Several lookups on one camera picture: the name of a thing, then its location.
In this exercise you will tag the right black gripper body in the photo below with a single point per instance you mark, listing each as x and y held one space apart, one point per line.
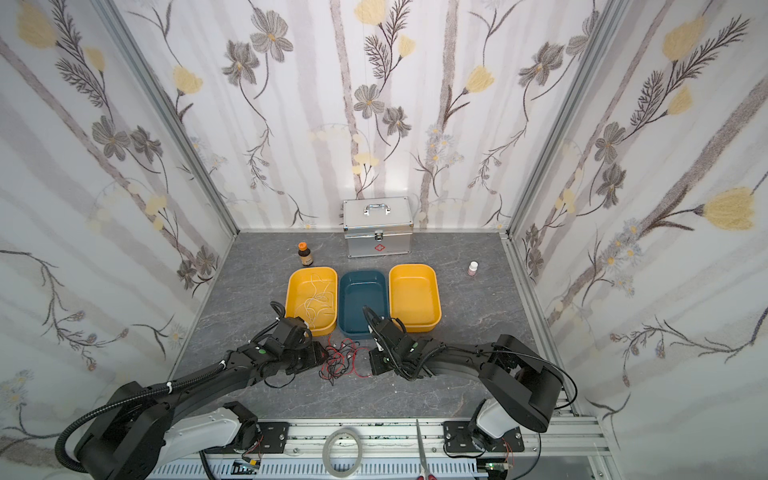
387 347

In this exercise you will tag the right yellow plastic bin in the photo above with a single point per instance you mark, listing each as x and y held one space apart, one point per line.
414 297

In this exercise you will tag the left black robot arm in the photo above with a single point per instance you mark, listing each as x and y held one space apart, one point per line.
124 438

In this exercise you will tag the grey tape roll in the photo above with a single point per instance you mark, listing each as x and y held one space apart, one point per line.
342 453

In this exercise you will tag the left yellow plastic bin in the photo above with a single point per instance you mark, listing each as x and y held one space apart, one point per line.
312 295

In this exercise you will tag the brown bottle orange cap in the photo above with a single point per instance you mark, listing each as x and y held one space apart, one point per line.
305 254

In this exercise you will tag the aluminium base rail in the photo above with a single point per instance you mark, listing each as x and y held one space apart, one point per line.
573 448

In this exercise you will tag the teal plastic bin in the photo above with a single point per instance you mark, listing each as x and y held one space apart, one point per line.
356 290

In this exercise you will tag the yellow plastic bin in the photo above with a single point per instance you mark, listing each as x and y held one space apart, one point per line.
312 295
414 297

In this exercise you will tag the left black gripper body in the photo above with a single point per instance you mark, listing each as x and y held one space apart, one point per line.
309 355

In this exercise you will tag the red handled scissors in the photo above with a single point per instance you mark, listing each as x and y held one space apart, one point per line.
425 472

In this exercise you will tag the silver metal case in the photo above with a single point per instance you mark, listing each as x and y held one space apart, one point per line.
377 227

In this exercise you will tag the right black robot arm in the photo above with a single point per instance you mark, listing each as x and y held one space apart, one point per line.
525 388

